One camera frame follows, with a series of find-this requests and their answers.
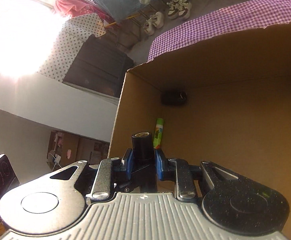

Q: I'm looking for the white sneaker pair near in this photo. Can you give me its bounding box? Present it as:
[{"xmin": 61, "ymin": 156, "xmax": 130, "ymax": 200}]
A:
[{"xmin": 143, "ymin": 11, "xmax": 164, "ymax": 36}]

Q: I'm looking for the brown cardboard box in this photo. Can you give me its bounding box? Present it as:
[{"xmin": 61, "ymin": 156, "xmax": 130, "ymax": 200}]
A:
[{"xmin": 109, "ymin": 23, "xmax": 291, "ymax": 239}]

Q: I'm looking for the small black pouch object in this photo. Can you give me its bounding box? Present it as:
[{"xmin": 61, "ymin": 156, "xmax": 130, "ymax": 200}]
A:
[{"xmin": 161, "ymin": 90, "xmax": 187, "ymax": 106}]

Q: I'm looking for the black cylindrical tube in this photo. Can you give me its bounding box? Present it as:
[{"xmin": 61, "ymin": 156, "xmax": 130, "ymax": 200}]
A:
[{"xmin": 132, "ymin": 132, "xmax": 157, "ymax": 193}]

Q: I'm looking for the white brown sneaker pair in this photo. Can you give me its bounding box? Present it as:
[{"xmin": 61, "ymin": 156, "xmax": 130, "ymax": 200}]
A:
[{"xmin": 167, "ymin": 0, "xmax": 192, "ymax": 20}]

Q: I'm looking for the dark wooden cabinet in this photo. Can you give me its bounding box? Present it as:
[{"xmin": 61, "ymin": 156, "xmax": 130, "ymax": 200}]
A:
[{"xmin": 63, "ymin": 35, "xmax": 134, "ymax": 98}]

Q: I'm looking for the polka dot cloth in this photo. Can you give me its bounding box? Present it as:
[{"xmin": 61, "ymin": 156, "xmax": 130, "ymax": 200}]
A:
[{"xmin": 39, "ymin": 13, "xmax": 106, "ymax": 82}]

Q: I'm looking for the green lip balm stick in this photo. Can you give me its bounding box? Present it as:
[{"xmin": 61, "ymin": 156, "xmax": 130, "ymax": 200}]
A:
[{"xmin": 153, "ymin": 118, "xmax": 164, "ymax": 149}]

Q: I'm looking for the pink checkered bed cloth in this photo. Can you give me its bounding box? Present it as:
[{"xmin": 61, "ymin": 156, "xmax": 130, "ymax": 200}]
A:
[{"xmin": 148, "ymin": 0, "xmax": 291, "ymax": 61}]

